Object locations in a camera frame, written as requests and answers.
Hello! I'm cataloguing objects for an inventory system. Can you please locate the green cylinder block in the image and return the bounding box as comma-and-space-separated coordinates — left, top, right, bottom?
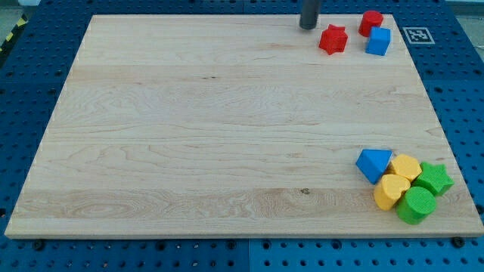
396, 187, 437, 224

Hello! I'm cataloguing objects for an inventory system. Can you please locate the red cylinder block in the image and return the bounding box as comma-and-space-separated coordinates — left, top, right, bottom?
358, 10, 383, 37

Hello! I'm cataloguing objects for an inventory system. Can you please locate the red star block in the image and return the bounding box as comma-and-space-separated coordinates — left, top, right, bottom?
318, 24, 348, 55

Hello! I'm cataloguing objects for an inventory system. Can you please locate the white fiducial marker tag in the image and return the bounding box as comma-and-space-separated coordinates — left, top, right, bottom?
403, 26, 435, 45

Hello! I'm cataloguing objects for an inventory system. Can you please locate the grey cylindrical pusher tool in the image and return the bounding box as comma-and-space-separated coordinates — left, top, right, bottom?
299, 0, 321, 30

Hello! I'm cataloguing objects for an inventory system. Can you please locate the yellow hexagon block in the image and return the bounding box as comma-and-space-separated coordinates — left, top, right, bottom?
386, 154, 422, 182

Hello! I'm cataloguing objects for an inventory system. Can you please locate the wooden board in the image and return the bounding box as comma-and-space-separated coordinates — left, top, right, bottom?
5, 14, 483, 240

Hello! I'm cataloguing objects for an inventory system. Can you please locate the green star block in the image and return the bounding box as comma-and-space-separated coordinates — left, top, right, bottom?
412, 162, 455, 196

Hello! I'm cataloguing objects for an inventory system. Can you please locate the blue triangle block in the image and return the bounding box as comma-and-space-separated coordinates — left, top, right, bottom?
355, 149, 392, 184

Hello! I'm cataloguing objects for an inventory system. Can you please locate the yellow heart block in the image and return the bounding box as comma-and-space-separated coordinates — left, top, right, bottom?
374, 174, 411, 211

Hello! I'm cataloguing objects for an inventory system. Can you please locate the blue cube block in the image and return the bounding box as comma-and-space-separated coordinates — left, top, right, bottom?
365, 26, 392, 56

